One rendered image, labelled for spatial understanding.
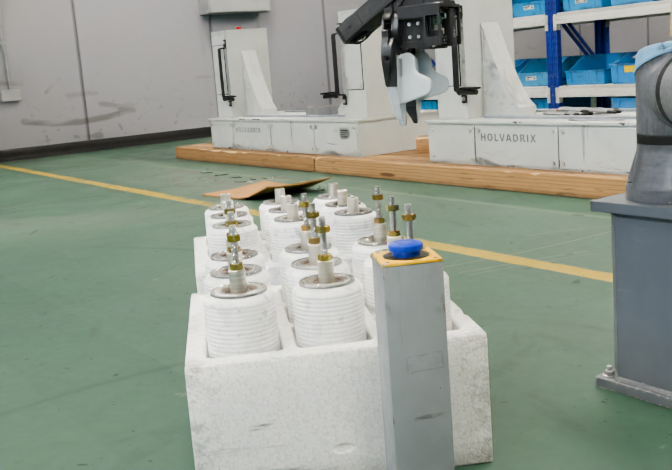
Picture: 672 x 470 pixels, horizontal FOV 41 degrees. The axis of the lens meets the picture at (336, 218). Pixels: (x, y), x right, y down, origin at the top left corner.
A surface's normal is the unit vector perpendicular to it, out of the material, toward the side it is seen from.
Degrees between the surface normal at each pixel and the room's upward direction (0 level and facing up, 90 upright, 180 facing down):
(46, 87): 90
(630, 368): 90
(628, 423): 0
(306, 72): 90
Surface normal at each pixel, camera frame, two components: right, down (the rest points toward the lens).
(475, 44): 0.57, 0.10
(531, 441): -0.07, -0.98
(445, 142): -0.82, 0.16
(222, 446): 0.14, 0.15
